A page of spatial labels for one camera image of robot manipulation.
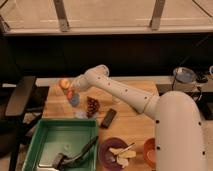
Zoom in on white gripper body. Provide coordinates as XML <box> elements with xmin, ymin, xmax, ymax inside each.
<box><xmin>71</xmin><ymin>75</ymin><xmax>85</xmax><ymax>91</ymax></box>

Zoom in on orange red pepper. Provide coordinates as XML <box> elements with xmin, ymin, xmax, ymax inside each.
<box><xmin>66</xmin><ymin>90</ymin><xmax>74</xmax><ymax>100</ymax></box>

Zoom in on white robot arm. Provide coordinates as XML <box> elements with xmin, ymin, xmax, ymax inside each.
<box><xmin>71</xmin><ymin>65</ymin><xmax>208</xmax><ymax>171</ymax></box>

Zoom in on blue plastic cup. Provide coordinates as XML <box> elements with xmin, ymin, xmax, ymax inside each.
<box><xmin>68</xmin><ymin>93</ymin><xmax>80</xmax><ymax>107</ymax></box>

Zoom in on white lidded clear cup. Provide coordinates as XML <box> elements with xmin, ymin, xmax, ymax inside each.
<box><xmin>112</xmin><ymin>96</ymin><xmax>121</xmax><ymax>103</ymax></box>

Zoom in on orange fruit toy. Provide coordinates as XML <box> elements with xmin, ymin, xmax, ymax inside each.
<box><xmin>59</xmin><ymin>78</ymin><xmax>70</xmax><ymax>94</ymax></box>

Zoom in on bunch of dark grapes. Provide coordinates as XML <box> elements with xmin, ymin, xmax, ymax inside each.
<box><xmin>86</xmin><ymin>97</ymin><xmax>100</xmax><ymax>118</ymax></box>

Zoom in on black rectangular remote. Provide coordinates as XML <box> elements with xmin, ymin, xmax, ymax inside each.
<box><xmin>101</xmin><ymin>109</ymin><xmax>117</xmax><ymax>128</ymax></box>

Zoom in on green plastic bin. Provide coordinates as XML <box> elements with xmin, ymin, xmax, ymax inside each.
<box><xmin>22</xmin><ymin>119</ymin><xmax>98</xmax><ymax>171</ymax></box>

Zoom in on black office chair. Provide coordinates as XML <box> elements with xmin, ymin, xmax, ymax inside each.
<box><xmin>0</xmin><ymin>76</ymin><xmax>49</xmax><ymax>171</ymax></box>

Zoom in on metal spoon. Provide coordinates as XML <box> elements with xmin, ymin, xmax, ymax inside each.
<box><xmin>117</xmin><ymin>143</ymin><xmax>135</xmax><ymax>155</ymax></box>

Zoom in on purple bowl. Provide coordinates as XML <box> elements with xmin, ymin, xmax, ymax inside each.
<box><xmin>98</xmin><ymin>137</ymin><xmax>127</xmax><ymax>171</ymax></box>

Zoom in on black dish brush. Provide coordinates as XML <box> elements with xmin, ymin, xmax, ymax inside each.
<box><xmin>52</xmin><ymin>136</ymin><xmax>98</xmax><ymax>170</ymax></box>

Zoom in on yellow food pieces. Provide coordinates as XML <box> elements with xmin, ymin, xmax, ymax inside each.
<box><xmin>109</xmin><ymin>148</ymin><xmax>136</xmax><ymax>168</ymax></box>

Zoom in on orange red bowl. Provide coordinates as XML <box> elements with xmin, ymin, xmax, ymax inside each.
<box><xmin>143</xmin><ymin>138</ymin><xmax>156</xmax><ymax>169</ymax></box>

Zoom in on silver blue bowl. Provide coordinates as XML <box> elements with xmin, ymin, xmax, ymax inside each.
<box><xmin>173</xmin><ymin>67</ymin><xmax>196</xmax><ymax>83</ymax></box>

